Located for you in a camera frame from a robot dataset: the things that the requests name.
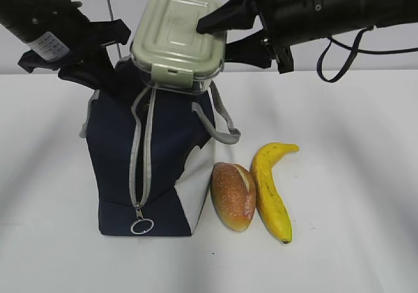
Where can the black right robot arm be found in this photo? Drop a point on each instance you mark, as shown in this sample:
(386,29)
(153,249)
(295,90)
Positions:
(286,23)

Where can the brown bread roll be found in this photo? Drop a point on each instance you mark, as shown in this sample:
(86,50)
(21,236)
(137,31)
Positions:
(233,193)

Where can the yellow banana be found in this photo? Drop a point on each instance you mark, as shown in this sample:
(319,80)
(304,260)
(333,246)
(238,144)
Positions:
(270,206)

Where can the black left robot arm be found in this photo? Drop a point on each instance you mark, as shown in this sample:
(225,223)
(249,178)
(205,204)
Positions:
(61,38)

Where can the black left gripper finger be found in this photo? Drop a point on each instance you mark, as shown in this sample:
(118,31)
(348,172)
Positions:
(102,72)
(77,74)

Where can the green lidded glass container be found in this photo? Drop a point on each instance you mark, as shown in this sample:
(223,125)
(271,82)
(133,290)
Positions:
(169,52)

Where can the navy and white lunch bag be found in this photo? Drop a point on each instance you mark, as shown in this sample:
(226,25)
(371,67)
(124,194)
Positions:
(153,152)

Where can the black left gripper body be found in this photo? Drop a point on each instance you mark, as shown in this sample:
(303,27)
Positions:
(57,33)

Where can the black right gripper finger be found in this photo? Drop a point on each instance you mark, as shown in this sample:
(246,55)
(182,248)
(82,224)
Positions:
(256,50)
(233,15)

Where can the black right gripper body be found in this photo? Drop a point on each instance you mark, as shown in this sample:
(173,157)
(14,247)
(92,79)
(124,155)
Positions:
(282,54)

